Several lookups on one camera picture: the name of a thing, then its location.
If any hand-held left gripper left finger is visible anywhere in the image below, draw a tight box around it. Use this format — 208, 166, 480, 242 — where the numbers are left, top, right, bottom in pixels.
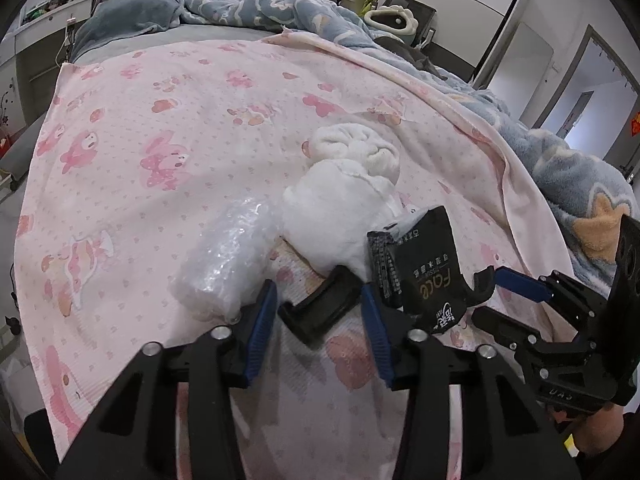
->
54, 279, 278, 480

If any white towel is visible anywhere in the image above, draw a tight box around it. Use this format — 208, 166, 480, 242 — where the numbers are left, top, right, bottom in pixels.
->
301, 122, 402, 186
279, 159, 418, 273

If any white dressing table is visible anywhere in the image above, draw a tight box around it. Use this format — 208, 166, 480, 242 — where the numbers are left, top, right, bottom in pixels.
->
0, 0, 98, 128

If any blue patterned duvet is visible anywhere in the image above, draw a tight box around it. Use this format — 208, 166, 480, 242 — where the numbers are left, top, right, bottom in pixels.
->
120, 0, 640, 281

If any black tissue packet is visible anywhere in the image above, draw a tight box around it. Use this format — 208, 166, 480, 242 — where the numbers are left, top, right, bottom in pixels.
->
366, 205, 482, 335

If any clear bubble wrap piece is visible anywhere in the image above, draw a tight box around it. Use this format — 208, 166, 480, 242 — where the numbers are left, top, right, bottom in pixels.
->
167, 196, 282, 325

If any black floor cable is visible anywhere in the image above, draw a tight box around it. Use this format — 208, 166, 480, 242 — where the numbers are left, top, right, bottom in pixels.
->
0, 280, 23, 338

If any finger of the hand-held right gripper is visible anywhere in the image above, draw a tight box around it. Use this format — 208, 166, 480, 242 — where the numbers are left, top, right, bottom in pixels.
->
492, 266, 608, 321
471, 305, 588, 361

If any pink printed blanket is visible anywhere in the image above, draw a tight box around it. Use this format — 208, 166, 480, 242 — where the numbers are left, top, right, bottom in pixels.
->
15, 35, 576, 480

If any white charger cable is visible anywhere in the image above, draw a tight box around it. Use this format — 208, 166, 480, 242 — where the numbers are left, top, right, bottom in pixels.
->
56, 16, 77, 67

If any pile of cosmetics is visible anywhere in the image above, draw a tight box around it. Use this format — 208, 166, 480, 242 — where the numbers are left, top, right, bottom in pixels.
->
22, 0, 67, 24

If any person's right hand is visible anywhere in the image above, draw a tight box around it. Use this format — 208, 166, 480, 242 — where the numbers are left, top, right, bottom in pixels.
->
550, 402, 628, 458

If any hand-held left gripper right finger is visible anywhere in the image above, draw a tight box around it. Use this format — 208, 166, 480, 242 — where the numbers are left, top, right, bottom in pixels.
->
361, 282, 583, 480

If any shell-shaped cat bed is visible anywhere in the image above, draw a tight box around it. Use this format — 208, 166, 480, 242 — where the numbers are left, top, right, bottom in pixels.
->
364, 4, 418, 41

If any grey bed sheet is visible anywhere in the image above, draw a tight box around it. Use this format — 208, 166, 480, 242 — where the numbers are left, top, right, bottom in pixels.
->
75, 25, 281, 64

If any white wardrobe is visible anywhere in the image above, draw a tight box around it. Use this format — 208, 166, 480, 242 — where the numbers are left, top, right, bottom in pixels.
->
385, 0, 529, 86

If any black plastic hook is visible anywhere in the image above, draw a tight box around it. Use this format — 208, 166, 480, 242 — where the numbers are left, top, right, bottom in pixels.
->
276, 264, 368, 350

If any grey cat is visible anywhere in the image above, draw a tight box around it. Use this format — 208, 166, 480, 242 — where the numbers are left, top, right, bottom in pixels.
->
375, 35, 449, 82

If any blue-grey pillow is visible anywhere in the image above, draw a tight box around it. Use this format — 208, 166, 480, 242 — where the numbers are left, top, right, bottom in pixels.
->
70, 0, 183, 61

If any black office chair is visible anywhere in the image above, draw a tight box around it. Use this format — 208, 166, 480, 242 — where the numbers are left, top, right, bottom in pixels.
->
380, 0, 439, 51

